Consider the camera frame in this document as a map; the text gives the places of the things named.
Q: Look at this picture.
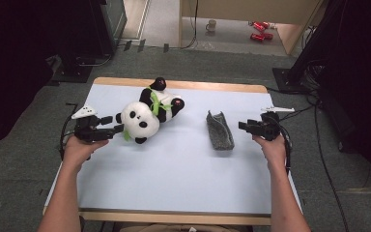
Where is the person's right hand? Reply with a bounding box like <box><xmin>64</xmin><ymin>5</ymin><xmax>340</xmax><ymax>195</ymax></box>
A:
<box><xmin>251</xmin><ymin>133</ymin><xmax>288</xmax><ymax>172</ymax></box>

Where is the panda plush toy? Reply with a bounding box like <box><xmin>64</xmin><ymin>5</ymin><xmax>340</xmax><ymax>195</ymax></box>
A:
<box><xmin>115</xmin><ymin>76</ymin><xmax>186</xmax><ymax>145</ymax></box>

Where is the black floor cable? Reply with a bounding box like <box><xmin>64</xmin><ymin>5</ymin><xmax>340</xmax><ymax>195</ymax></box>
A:
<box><xmin>267</xmin><ymin>86</ymin><xmax>351</xmax><ymax>232</ymax></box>

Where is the grey fuzzy cloth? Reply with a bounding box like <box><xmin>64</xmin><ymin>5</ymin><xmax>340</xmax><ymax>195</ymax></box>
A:
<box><xmin>205</xmin><ymin>109</ymin><xmax>236</xmax><ymax>152</ymax></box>

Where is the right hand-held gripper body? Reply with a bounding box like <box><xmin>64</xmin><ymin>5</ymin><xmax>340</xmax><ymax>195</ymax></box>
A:
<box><xmin>258</xmin><ymin>106</ymin><xmax>296</xmax><ymax>142</ymax></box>

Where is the light wooden desk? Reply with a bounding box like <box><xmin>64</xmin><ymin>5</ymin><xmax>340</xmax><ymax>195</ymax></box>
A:
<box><xmin>178</xmin><ymin>0</ymin><xmax>324</xmax><ymax>56</ymax></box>

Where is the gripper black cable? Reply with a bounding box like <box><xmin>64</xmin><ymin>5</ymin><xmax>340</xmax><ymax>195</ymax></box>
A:
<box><xmin>270</xmin><ymin>115</ymin><xmax>294</xmax><ymax>177</ymax></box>
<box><xmin>58</xmin><ymin>112</ymin><xmax>79</xmax><ymax>162</ymax></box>

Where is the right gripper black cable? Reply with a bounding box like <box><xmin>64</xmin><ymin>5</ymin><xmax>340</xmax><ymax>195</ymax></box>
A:
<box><xmin>270</xmin><ymin>115</ymin><xmax>294</xmax><ymax>177</ymax></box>

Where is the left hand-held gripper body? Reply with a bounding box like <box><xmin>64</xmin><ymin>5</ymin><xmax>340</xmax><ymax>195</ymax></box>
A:
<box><xmin>71</xmin><ymin>103</ymin><xmax>101</xmax><ymax>145</ymax></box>

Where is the person's left hand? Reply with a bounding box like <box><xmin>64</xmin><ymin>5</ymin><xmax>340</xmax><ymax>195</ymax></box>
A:
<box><xmin>60</xmin><ymin>134</ymin><xmax>110</xmax><ymax>177</ymax></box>

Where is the beige mug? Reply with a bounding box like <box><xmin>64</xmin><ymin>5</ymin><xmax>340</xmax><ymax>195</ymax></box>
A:
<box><xmin>205</xmin><ymin>18</ymin><xmax>217</xmax><ymax>33</ymax></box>

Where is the black hanging cable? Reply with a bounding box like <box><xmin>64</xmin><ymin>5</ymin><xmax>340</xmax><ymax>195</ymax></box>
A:
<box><xmin>165</xmin><ymin>0</ymin><xmax>200</xmax><ymax>51</ymax></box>

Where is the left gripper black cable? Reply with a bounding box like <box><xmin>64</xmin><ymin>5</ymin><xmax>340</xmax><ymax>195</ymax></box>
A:
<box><xmin>58</xmin><ymin>112</ymin><xmax>79</xmax><ymax>162</ymax></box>

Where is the black metal stand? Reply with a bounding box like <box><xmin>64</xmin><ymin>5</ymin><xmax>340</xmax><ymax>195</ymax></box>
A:
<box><xmin>271</xmin><ymin>0</ymin><xmax>339</xmax><ymax>95</ymax></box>

